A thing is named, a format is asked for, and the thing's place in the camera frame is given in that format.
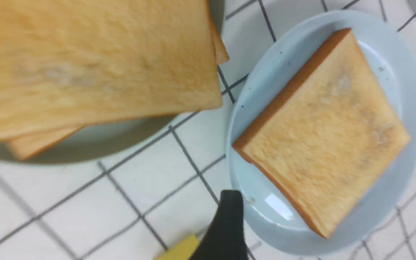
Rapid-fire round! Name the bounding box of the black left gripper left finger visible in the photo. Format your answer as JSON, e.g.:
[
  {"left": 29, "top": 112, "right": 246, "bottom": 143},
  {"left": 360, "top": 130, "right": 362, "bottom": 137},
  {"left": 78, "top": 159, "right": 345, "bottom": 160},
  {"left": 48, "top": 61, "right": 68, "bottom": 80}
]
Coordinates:
[{"left": 190, "top": 190, "right": 248, "bottom": 260}]

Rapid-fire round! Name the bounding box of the toast slice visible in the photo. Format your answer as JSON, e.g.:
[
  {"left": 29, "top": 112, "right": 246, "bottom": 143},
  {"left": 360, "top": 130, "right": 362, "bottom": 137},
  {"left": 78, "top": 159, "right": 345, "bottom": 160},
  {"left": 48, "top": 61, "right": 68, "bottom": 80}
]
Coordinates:
[
  {"left": 233, "top": 28, "right": 411, "bottom": 239},
  {"left": 0, "top": 0, "right": 224, "bottom": 147},
  {"left": 6, "top": 15, "right": 230, "bottom": 161}
]

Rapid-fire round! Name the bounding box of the yellow cube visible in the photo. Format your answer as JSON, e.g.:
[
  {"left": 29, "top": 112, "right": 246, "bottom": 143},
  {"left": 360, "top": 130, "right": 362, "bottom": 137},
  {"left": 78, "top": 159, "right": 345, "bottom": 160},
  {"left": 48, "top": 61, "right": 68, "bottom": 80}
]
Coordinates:
[{"left": 155, "top": 234, "right": 200, "bottom": 260}]

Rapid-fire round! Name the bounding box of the light blue plate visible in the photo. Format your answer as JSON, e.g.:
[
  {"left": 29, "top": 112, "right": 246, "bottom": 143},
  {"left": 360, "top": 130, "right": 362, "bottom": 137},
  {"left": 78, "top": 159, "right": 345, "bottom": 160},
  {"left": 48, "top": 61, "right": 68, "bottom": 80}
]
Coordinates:
[{"left": 226, "top": 10, "right": 416, "bottom": 256}]

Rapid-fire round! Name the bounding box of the white grid tablecloth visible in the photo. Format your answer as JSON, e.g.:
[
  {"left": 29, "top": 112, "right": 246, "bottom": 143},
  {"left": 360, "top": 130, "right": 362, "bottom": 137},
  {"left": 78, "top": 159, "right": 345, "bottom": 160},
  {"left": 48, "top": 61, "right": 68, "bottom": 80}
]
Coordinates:
[{"left": 0, "top": 0, "right": 416, "bottom": 260}]

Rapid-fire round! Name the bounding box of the green plate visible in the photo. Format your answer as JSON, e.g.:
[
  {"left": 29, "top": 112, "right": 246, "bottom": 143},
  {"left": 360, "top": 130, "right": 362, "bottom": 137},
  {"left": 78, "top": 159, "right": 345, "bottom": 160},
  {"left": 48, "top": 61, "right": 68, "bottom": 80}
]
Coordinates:
[{"left": 0, "top": 0, "right": 226, "bottom": 165}]

